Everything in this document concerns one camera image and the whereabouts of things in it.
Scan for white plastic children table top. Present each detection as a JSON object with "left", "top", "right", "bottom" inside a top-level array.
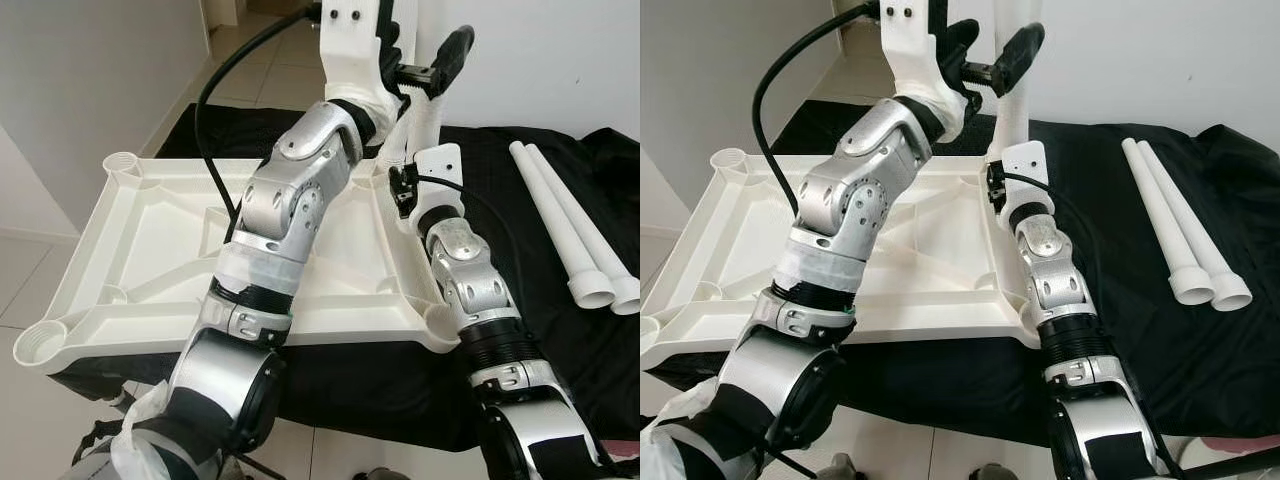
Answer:
[
  {"left": 13, "top": 152, "right": 461, "bottom": 376},
  {"left": 640, "top": 148, "right": 1046, "bottom": 371}
]

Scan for black cloth table cover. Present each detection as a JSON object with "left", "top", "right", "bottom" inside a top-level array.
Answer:
[
  {"left": 45, "top": 100, "right": 641, "bottom": 456},
  {"left": 650, "top": 98, "right": 1280, "bottom": 446}
]

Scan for pink round stool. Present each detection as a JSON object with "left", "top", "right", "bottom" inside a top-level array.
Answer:
[{"left": 1200, "top": 435, "right": 1280, "bottom": 457}]

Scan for black metal bar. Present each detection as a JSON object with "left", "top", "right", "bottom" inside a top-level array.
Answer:
[{"left": 1165, "top": 450, "right": 1280, "bottom": 480}]

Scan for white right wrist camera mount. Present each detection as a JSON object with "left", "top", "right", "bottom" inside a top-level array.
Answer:
[
  {"left": 998, "top": 140, "right": 1049, "bottom": 211},
  {"left": 405, "top": 143, "right": 463, "bottom": 216}
]

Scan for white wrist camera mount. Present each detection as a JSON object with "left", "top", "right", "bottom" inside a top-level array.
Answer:
[
  {"left": 878, "top": 0, "right": 966, "bottom": 121},
  {"left": 405, "top": 143, "right": 463, "bottom": 216},
  {"left": 318, "top": 0, "right": 401, "bottom": 126},
  {"left": 998, "top": 140, "right": 1049, "bottom": 211}
]

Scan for white plastic table leg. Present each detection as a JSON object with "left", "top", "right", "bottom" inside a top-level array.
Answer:
[
  {"left": 1138, "top": 141, "right": 1253, "bottom": 313},
  {"left": 985, "top": 0, "right": 1046, "bottom": 166},
  {"left": 1120, "top": 138, "right": 1215, "bottom": 306},
  {"left": 523, "top": 145, "right": 641, "bottom": 316},
  {"left": 393, "top": 0, "right": 451, "bottom": 173},
  {"left": 508, "top": 142, "right": 616, "bottom": 309}
]

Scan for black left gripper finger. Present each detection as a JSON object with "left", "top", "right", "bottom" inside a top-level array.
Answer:
[
  {"left": 990, "top": 23, "right": 1047, "bottom": 98},
  {"left": 430, "top": 27, "right": 476, "bottom": 98},
  {"left": 380, "top": 18, "right": 406, "bottom": 96},
  {"left": 940, "top": 18, "right": 983, "bottom": 96}
]

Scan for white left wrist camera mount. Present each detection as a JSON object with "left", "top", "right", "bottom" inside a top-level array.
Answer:
[
  {"left": 318, "top": 0, "right": 401, "bottom": 126},
  {"left": 878, "top": 0, "right": 966, "bottom": 121}
]

